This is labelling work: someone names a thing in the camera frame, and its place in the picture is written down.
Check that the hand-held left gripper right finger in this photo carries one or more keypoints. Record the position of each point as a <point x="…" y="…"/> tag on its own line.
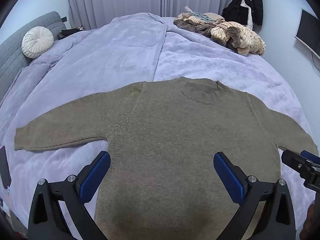
<point x="228" y="175"/>

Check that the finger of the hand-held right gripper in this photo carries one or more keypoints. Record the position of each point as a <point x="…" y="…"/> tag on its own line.
<point x="311" y="158"/>
<point x="295" y="162"/>

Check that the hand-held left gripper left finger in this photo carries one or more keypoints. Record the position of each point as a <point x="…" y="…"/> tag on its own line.
<point x="96" y="173"/>

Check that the olive brown knit sweater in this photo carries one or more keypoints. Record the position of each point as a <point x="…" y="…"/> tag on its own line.
<point x="170" y="135"/>

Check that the lavender fleece blanket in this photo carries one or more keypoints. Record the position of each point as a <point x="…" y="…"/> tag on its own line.
<point x="112" y="55"/>

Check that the beige striped fleece garment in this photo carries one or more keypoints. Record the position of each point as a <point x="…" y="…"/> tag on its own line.
<point x="240" y="37"/>

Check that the black device on nightstand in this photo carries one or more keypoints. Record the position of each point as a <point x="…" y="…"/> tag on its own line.
<point x="68" y="32"/>

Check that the round white pleated pillow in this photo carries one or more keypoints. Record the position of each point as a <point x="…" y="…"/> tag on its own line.
<point x="37" y="42"/>

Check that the grey quilted headboard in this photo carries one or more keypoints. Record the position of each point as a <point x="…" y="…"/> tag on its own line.
<point x="15" y="52"/>

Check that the dark brown fleece garment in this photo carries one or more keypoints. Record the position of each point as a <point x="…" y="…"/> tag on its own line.
<point x="190" y="26"/>

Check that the teal patterned cloth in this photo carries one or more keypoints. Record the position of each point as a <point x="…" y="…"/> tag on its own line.
<point x="198" y="15"/>

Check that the black hanging jacket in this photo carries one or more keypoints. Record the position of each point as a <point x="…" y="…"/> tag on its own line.
<point x="246" y="5"/>

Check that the black wall monitor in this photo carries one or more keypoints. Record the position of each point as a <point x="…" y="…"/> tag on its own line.
<point x="308" y="33"/>

